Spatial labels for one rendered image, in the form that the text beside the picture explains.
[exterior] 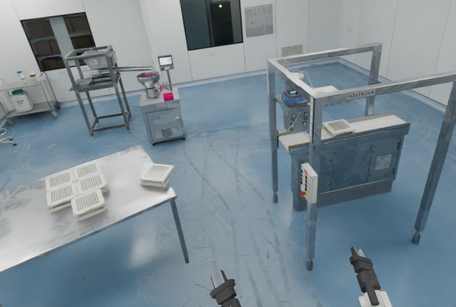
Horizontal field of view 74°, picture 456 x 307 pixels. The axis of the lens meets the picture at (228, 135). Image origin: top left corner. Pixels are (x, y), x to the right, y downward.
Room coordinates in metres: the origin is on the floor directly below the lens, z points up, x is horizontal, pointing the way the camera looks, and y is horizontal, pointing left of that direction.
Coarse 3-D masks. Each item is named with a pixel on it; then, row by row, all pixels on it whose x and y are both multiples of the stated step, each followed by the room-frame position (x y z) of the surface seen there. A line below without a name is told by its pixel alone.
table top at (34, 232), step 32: (96, 160) 2.79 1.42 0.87; (128, 160) 2.72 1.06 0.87; (0, 192) 2.41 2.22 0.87; (32, 192) 2.35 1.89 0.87; (128, 192) 2.18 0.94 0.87; (160, 192) 2.13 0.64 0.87; (0, 224) 1.95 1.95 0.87; (32, 224) 1.91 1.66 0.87; (64, 224) 1.86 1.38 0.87; (96, 224) 1.82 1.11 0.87; (0, 256) 1.60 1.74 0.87; (32, 256) 1.57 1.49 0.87
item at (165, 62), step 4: (160, 56) 4.94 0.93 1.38; (164, 56) 4.95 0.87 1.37; (168, 56) 4.96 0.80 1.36; (160, 60) 4.94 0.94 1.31; (164, 60) 4.95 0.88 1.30; (168, 60) 4.96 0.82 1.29; (172, 60) 4.97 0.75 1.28; (160, 64) 4.94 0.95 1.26; (164, 64) 4.94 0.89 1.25; (168, 64) 4.95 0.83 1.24; (172, 64) 4.97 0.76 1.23; (160, 68) 4.94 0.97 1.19; (164, 68) 4.95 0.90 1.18; (168, 68) 4.95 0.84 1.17; (172, 68) 4.97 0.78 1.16; (168, 72) 4.99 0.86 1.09; (168, 76) 4.99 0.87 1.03; (168, 80) 4.99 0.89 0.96
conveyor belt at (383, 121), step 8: (368, 120) 2.90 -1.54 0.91; (376, 120) 2.88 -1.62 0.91; (384, 120) 2.86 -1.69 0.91; (392, 120) 2.84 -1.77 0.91; (400, 120) 2.82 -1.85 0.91; (360, 128) 2.75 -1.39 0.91; (368, 128) 2.73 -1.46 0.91; (392, 128) 2.69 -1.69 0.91; (288, 136) 2.76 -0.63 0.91; (296, 136) 2.75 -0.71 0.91; (304, 136) 2.73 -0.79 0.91; (328, 136) 2.67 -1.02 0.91; (288, 144) 2.60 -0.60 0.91
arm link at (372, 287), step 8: (368, 280) 0.87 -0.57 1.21; (376, 280) 0.87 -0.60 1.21; (360, 288) 0.86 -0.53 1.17; (368, 288) 0.82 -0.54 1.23; (376, 288) 0.84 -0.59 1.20; (360, 296) 0.83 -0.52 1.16; (368, 296) 0.80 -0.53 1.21; (376, 296) 0.79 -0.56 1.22; (368, 304) 0.78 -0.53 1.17; (376, 304) 0.76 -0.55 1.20; (384, 304) 0.77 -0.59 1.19
